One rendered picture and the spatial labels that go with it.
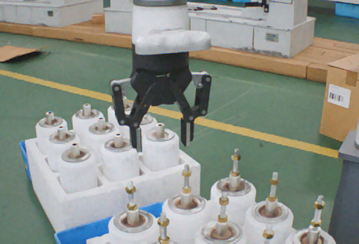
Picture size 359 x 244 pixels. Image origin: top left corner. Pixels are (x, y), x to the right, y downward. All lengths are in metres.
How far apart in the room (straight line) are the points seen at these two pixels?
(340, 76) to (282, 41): 0.95
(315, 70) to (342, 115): 0.79
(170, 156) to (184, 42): 0.66
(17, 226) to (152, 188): 0.43
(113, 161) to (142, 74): 0.53
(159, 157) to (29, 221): 0.44
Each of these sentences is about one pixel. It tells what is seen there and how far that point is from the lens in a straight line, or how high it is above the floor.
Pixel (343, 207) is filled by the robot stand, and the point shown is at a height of 0.15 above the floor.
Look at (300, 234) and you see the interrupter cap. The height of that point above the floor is 0.25.
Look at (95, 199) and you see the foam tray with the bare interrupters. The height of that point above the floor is 0.16.
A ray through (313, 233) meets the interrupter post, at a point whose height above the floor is 0.28.
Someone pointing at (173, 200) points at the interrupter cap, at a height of 0.25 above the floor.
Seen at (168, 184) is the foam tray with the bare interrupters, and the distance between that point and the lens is 1.15.
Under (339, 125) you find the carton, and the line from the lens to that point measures 1.79.
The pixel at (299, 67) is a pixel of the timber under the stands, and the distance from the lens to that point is 2.55.
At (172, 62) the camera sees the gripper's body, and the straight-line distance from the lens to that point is 0.56.
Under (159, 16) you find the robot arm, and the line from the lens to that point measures 0.54.
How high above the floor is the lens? 0.74
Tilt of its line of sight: 22 degrees down
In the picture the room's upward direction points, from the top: straight up
